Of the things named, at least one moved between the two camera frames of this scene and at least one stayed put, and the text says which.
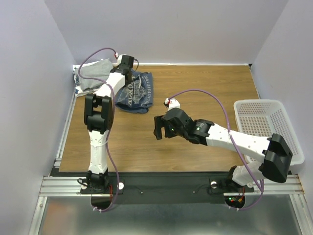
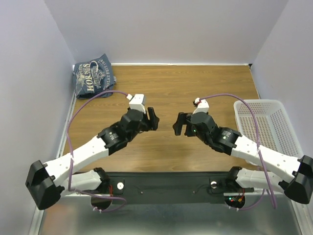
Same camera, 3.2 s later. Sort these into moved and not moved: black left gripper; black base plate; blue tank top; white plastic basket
Moved: blue tank top; black left gripper
Not moved: black base plate; white plastic basket
